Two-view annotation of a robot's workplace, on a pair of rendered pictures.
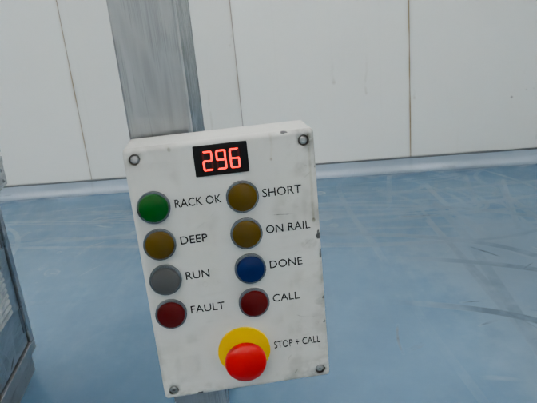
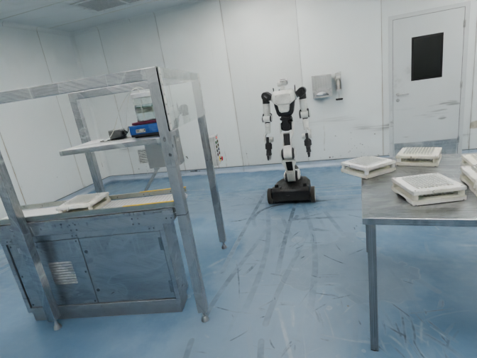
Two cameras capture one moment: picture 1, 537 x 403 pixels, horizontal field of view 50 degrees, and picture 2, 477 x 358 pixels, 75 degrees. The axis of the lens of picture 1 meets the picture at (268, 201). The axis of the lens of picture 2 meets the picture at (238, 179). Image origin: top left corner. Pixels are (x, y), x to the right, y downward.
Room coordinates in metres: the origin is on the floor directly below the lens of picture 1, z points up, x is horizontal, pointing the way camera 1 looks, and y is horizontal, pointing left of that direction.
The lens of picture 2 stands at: (-0.25, 2.71, 1.46)
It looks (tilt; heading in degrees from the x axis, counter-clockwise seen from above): 16 degrees down; 283
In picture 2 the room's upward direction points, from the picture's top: 9 degrees counter-clockwise
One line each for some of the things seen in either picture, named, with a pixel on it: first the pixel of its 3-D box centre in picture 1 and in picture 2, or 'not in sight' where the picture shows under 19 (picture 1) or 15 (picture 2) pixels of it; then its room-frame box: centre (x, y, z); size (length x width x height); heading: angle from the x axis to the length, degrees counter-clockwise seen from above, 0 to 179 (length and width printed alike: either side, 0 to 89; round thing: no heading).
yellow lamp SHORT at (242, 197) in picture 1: (242, 197); not in sight; (0.49, 0.02, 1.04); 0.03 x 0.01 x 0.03; 95
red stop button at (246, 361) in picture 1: (244, 353); not in sight; (0.49, 0.04, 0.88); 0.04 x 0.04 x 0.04; 5
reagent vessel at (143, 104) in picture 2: not in sight; (145, 104); (0.67, 0.88, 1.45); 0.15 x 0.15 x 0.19
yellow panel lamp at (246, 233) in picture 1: (246, 233); not in sight; (0.49, 0.02, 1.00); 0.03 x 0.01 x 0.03; 95
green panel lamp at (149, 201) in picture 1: (153, 208); not in sight; (0.49, 0.10, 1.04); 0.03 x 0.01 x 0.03; 95
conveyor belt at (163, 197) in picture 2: not in sight; (89, 212); (1.23, 0.96, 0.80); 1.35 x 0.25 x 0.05; 5
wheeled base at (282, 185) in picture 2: not in sight; (292, 182); (-0.08, -1.22, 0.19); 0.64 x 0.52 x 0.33; 85
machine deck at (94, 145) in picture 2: not in sight; (123, 142); (0.85, 0.94, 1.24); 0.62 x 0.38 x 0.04; 5
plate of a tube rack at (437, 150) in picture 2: not in sight; (419, 153); (-1.03, 0.45, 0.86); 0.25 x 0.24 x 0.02; 63
